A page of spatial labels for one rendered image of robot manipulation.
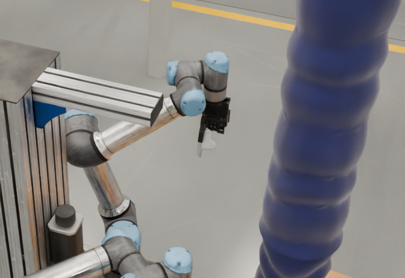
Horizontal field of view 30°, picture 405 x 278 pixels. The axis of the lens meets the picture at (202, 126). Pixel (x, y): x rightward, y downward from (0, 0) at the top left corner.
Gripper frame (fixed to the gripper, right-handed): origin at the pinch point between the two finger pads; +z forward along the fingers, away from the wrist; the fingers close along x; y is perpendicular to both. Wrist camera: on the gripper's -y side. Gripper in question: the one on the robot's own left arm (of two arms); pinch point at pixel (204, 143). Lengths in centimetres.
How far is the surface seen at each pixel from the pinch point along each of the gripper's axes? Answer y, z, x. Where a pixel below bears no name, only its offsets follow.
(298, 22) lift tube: 29, -76, -42
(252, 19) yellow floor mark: -51, 152, 354
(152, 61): -100, 139, 244
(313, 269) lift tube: 45, -2, -45
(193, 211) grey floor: -31, 152, 119
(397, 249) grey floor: 88, 152, 130
